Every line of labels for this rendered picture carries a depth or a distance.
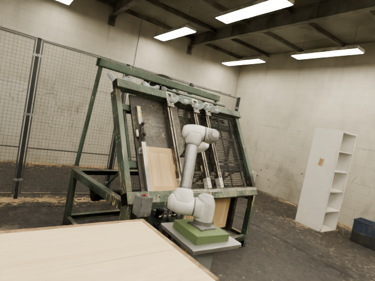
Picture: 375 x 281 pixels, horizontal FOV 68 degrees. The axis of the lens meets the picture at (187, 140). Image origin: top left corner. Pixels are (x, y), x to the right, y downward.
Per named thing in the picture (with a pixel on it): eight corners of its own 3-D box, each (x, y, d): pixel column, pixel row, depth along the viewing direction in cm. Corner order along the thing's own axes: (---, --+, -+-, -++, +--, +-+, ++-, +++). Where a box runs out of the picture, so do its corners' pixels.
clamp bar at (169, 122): (176, 190, 304) (190, 185, 289) (160, 95, 341) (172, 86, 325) (182, 190, 311) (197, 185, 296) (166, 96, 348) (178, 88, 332)
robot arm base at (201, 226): (220, 229, 233) (221, 222, 232) (201, 231, 218) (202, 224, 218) (205, 221, 247) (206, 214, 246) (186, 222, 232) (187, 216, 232)
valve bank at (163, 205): (154, 231, 261) (158, 207, 259) (145, 226, 271) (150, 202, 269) (191, 225, 295) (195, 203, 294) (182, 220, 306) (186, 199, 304)
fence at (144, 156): (145, 192, 276) (148, 191, 274) (134, 106, 305) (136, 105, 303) (149, 192, 280) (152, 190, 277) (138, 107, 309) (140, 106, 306)
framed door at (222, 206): (178, 235, 344) (179, 235, 342) (187, 192, 340) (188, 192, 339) (224, 226, 406) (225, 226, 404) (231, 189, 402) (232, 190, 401)
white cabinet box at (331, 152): (320, 232, 548) (343, 131, 535) (294, 221, 595) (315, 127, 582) (335, 230, 583) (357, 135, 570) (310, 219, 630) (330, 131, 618)
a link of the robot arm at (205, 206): (214, 224, 224) (219, 198, 223) (192, 221, 222) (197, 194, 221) (210, 217, 240) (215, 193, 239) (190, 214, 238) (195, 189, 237)
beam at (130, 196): (121, 207, 259) (127, 204, 252) (120, 194, 263) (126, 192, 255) (251, 196, 412) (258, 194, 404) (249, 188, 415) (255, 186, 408)
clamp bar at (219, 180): (216, 188, 352) (230, 184, 336) (198, 105, 388) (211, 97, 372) (220, 188, 359) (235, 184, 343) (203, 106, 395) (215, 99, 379)
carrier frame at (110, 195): (111, 286, 259) (127, 201, 254) (61, 227, 358) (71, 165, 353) (245, 246, 411) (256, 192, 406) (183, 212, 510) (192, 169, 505)
